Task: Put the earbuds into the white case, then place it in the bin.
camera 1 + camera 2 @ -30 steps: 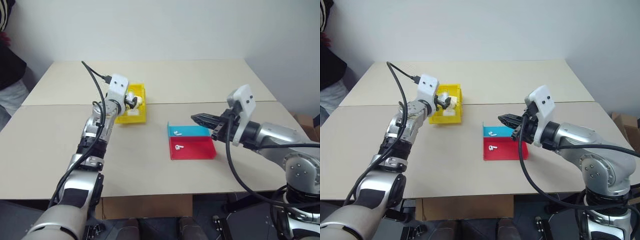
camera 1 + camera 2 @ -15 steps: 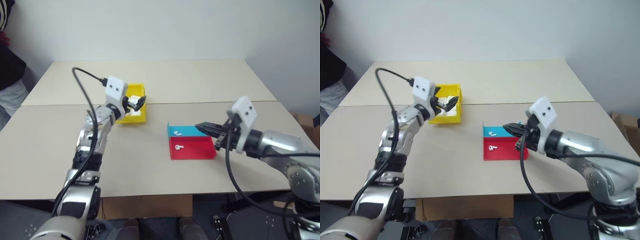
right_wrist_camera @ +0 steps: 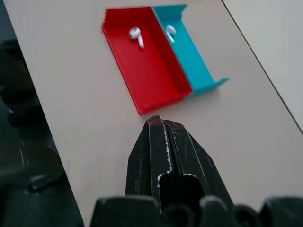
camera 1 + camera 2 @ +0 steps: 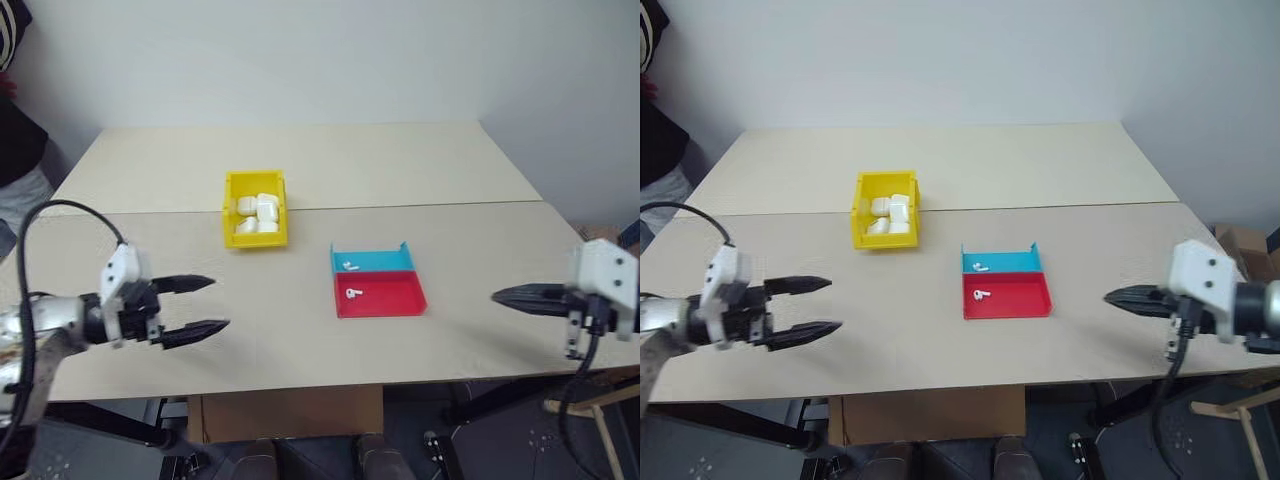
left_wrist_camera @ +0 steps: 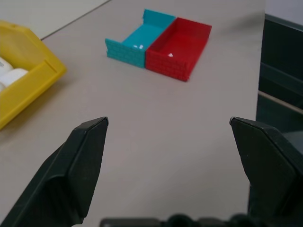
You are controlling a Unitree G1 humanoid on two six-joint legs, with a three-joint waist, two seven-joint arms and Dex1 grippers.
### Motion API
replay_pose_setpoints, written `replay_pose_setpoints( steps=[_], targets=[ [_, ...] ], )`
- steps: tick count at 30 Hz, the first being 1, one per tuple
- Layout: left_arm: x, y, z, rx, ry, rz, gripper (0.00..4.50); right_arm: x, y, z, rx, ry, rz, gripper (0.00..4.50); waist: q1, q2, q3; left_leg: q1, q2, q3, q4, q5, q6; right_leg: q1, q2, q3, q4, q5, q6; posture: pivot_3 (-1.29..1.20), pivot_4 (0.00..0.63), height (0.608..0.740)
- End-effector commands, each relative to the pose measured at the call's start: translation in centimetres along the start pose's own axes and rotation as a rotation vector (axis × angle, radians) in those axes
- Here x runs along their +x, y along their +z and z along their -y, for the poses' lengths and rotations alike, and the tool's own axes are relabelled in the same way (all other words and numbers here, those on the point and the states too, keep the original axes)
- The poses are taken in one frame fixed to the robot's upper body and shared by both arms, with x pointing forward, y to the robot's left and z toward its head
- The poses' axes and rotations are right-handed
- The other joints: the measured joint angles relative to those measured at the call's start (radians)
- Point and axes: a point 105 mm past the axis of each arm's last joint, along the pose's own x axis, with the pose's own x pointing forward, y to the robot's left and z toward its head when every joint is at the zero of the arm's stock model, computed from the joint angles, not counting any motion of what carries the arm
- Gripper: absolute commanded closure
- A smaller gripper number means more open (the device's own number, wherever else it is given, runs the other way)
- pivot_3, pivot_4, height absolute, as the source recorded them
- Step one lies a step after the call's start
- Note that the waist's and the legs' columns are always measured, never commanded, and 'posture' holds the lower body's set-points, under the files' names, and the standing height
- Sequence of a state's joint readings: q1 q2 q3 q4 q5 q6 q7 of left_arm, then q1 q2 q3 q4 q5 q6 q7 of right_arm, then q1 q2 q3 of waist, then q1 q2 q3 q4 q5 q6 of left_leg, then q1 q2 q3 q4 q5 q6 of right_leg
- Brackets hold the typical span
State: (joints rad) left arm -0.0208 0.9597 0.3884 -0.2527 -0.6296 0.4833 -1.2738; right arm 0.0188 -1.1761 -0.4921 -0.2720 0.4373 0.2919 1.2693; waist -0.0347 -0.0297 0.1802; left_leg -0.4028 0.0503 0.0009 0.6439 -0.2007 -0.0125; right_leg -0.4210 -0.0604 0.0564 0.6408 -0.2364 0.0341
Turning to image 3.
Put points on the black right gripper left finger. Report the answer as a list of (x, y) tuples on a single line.
[(146, 153)]

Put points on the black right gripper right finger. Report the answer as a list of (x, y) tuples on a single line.
[(196, 160)]

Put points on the red brick-pattern tray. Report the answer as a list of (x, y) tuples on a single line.
[(146, 71)]

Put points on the teal brick-pattern tray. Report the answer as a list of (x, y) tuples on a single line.
[(189, 56)]

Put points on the white earbud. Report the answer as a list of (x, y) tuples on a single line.
[(134, 33), (170, 30)]

